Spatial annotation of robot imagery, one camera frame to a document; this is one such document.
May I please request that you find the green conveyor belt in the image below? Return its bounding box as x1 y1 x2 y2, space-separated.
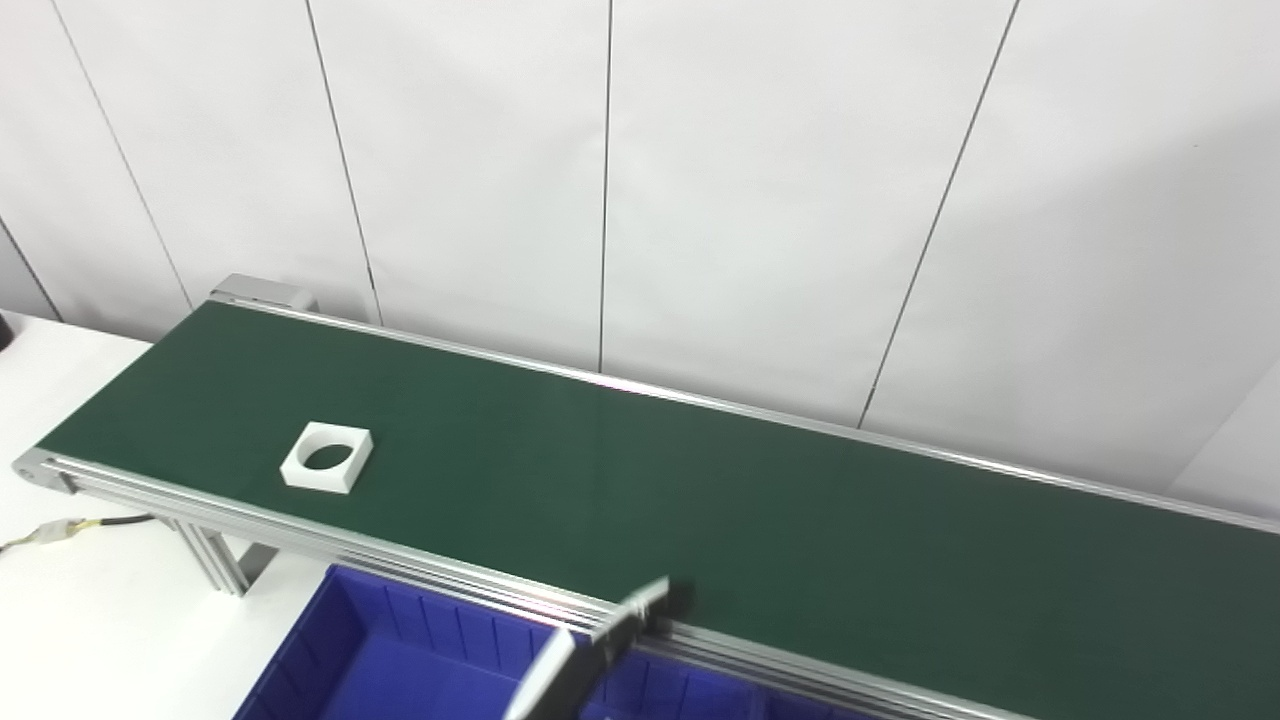
12 290 1280 720
35 300 1280 720

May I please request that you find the black cable with white connector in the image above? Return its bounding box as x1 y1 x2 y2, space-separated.
0 514 156 553

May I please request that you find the white square part with hole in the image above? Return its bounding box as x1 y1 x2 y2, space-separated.
280 421 374 495

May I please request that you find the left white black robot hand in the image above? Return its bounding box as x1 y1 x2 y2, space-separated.
503 577 672 720

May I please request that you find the grey conveyor end housing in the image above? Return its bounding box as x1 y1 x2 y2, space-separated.
210 274 319 313

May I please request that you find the aluminium conveyor leg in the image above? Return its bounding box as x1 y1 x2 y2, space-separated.
165 518 281 598

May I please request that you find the large blue plastic bin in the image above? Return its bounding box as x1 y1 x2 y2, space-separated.
233 565 771 720

